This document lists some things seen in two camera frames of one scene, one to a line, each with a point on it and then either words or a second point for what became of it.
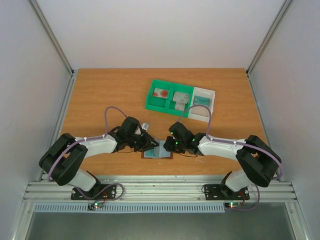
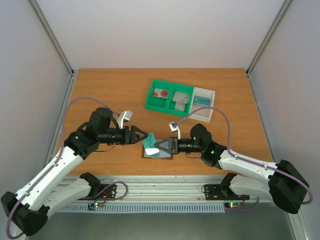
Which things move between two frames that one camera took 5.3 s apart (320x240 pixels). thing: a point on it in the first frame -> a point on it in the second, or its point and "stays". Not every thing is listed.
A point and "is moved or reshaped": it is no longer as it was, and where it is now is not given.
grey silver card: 182,97 stays
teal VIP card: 150,153 is moved or reshaped
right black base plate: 220,192 stays
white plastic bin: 201,113 stays
